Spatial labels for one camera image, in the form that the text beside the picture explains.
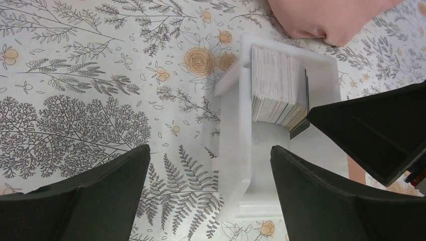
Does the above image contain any brown leather card holder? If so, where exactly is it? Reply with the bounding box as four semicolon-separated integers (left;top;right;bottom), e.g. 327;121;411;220
348;156;366;185

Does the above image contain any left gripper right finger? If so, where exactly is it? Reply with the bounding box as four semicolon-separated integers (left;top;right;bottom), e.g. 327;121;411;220
270;146;425;240

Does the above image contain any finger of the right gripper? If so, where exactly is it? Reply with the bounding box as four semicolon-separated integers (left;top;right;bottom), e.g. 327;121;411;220
307;82;425;187

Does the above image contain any white translucent card box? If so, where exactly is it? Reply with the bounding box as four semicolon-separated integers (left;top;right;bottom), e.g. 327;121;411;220
212;33;349;222

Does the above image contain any black credit card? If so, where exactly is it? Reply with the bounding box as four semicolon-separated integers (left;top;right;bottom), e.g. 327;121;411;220
289;69;310;140

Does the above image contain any pink cloth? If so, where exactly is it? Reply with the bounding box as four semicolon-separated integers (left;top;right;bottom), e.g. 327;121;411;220
268;0;402;47

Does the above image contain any floral table mat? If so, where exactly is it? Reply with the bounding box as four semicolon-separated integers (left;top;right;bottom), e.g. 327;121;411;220
1;1;425;240

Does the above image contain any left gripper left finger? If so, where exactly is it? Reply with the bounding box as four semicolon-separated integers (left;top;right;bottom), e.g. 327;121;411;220
1;145;150;240

